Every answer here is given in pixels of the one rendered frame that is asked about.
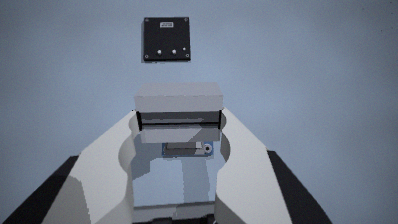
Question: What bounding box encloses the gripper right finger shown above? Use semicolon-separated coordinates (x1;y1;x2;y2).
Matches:
214;107;332;224

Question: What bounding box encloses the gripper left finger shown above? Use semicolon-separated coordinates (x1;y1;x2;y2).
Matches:
2;109;142;224

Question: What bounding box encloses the grey slotted metal block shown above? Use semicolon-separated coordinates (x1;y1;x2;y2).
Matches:
134;82;223;143

